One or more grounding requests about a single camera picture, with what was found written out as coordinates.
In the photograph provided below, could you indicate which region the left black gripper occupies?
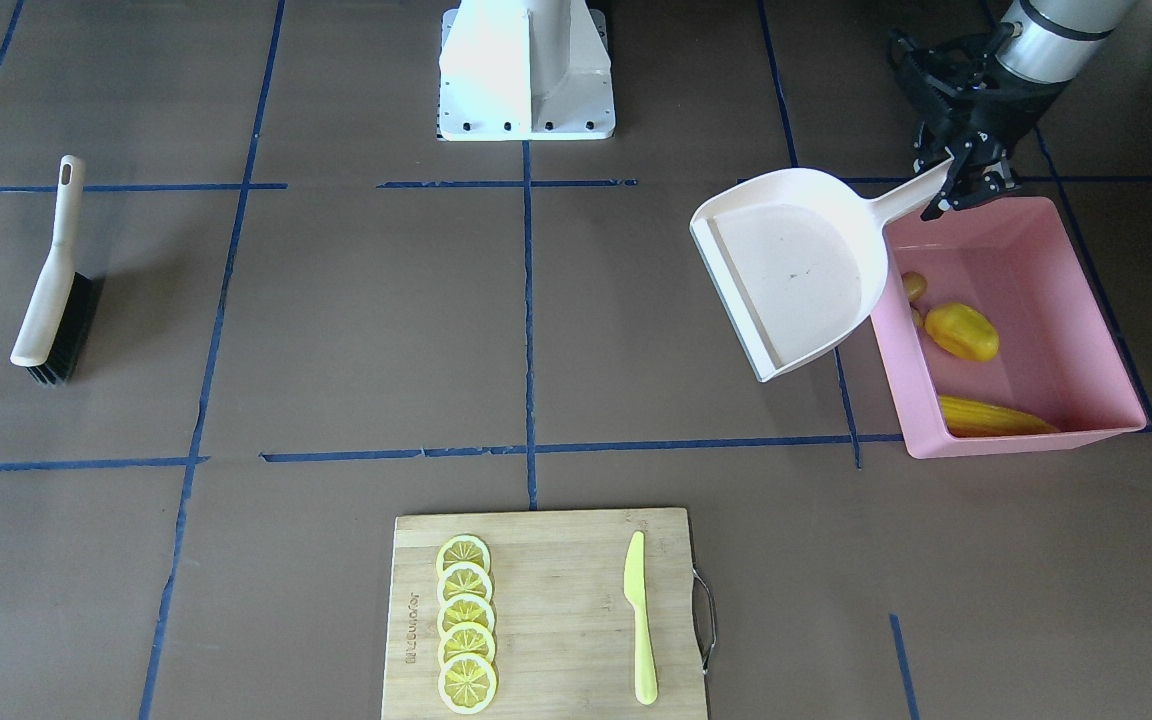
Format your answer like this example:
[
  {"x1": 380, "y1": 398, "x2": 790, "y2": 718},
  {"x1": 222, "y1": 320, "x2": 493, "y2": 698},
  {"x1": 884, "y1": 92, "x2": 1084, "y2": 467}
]
[{"x1": 914, "y1": 40, "x2": 1068, "y2": 222}]

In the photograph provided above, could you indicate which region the tan toy ginger root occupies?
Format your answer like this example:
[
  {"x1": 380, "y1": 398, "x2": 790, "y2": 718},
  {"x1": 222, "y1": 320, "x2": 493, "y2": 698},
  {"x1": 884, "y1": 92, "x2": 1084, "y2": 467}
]
[{"x1": 901, "y1": 272, "x2": 929, "y2": 329}]

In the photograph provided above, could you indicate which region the white hand brush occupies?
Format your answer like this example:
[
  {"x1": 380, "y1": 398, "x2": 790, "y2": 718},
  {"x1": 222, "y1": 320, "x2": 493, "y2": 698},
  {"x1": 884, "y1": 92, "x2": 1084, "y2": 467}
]
[{"x1": 10, "y1": 154, "x2": 99, "y2": 386}]

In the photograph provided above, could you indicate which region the yellow toy potato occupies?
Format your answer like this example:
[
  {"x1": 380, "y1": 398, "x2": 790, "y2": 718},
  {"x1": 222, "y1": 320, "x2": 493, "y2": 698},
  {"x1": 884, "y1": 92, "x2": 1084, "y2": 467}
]
[{"x1": 923, "y1": 302, "x2": 1001, "y2": 363}]

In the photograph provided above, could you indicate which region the beige plastic dustpan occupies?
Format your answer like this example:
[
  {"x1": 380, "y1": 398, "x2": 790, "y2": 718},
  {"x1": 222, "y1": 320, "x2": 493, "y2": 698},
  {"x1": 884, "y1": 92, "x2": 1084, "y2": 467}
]
[{"x1": 689, "y1": 160, "x2": 952, "y2": 382}]

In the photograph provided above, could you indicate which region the yellow toy corn cob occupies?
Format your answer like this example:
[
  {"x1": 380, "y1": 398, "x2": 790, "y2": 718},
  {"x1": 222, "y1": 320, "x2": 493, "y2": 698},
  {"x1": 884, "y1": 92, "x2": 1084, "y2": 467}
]
[{"x1": 937, "y1": 395, "x2": 1060, "y2": 439}]

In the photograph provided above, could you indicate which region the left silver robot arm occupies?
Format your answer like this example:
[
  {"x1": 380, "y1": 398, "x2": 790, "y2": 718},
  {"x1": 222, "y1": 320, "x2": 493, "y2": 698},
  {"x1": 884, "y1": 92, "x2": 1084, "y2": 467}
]
[{"x1": 888, "y1": 1, "x2": 1134, "y2": 222}]

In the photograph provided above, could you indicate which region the pink plastic bin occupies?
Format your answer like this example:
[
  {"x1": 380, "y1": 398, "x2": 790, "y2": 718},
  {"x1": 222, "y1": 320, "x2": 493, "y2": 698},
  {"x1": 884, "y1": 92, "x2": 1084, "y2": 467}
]
[{"x1": 870, "y1": 197, "x2": 1146, "y2": 458}]

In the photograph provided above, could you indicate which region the lemon slice one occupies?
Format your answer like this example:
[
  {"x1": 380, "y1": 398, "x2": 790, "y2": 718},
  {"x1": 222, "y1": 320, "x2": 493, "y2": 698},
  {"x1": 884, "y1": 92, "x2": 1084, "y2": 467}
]
[{"x1": 435, "y1": 535, "x2": 492, "y2": 573}]

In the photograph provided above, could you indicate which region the yellow-green plastic knife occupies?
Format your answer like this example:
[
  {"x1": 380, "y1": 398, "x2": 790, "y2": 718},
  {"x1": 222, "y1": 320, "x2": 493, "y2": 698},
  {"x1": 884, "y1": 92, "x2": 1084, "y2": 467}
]
[{"x1": 623, "y1": 530, "x2": 659, "y2": 706}]

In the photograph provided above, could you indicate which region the wooden cutting board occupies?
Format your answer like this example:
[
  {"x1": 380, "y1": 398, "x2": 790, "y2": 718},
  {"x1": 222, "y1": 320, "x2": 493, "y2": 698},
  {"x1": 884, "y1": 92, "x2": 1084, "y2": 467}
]
[{"x1": 381, "y1": 507, "x2": 708, "y2": 719}]

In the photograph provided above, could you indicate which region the lemon slice two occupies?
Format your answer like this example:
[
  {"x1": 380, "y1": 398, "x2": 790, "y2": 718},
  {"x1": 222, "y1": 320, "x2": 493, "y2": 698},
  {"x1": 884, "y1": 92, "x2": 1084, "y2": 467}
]
[{"x1": 435, "y1": 561, "x2": 494, "y2": 602}]

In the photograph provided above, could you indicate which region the lemon slice three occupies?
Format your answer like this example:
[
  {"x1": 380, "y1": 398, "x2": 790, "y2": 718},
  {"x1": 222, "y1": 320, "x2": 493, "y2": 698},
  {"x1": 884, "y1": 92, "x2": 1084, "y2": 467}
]
[{"x1": 435, "y1": 593, "x2": 497, "y2": 637}]

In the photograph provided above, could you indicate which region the lemon slice four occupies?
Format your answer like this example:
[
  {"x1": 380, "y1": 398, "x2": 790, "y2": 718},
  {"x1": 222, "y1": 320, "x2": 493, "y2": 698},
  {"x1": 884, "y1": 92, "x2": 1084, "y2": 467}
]
[{"x1": 435, "y1": 623, "x2": 497, "y2": 664}]

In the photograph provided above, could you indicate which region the lemon slice five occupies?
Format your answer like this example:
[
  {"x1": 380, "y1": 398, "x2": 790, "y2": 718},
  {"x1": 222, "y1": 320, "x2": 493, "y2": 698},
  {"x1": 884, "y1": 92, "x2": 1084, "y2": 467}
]
[{"x1": 435, "y1": 653, "x2": 498, "y2": 715}]

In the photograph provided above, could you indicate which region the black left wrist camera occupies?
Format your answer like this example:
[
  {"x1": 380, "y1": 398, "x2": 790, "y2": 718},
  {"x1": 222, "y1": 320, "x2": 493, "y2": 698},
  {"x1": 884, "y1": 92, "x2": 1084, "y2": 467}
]
[{"x1": 887, "y1": 29, "x2": 992, "y2": 136}]

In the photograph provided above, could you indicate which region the white central pedestal column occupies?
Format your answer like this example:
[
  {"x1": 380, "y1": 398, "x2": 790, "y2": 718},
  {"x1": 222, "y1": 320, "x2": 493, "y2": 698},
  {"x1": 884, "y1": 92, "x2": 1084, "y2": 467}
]
[{"x1": 435, "y1": 1, "x2": 617, "y2": 142}]

